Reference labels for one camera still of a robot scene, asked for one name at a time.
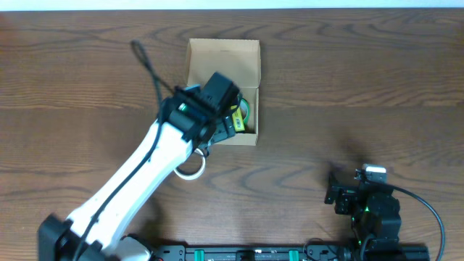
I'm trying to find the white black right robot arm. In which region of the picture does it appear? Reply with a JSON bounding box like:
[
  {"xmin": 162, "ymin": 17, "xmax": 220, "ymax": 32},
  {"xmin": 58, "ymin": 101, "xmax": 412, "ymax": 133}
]
[{"xmin": 324, "ymin": 173, "xmax": 402, "ymax": 260}]

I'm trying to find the black aluminium mounting rail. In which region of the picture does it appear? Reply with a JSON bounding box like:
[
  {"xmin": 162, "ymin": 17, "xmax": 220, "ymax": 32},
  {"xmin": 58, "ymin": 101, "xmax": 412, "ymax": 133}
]
[{"xmin": 144, "ymin": 244, "xmax": 431, "ymax": 261}]

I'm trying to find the white tape roll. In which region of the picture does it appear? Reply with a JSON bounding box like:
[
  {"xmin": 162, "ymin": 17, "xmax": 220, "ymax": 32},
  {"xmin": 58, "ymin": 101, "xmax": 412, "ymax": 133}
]
[{"xmin": 173, "ymin": 149, "xmax": 207, "ymax": 181}]

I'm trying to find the brown cardboard box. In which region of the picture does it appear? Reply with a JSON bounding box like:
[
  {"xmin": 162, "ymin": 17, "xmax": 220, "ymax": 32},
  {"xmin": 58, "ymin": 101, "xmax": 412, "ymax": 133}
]
[{"xmin": 186, "ymin": 38, "xmax": 261, "ymax": 146}]

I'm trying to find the green tape roll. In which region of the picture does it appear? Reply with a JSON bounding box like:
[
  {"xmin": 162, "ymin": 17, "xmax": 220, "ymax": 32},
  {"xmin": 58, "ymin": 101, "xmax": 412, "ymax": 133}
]
[{"xmin": 239, "ymin": 98, "xmax": 250, "ymax": 125}]

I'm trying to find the yellow blue highlighter pen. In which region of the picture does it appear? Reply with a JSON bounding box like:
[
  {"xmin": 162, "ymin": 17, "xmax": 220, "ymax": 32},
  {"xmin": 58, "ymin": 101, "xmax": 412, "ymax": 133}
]
[{"xmin": 231, "ymin": 105, "xmax": 245, "ymax": 133}]

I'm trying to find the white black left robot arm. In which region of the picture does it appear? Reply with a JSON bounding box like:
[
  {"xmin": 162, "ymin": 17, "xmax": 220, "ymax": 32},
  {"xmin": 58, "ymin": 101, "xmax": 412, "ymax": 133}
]
[{"xmin": 38, "ymin": 72, "xmax": 241, "ymax": 260}]

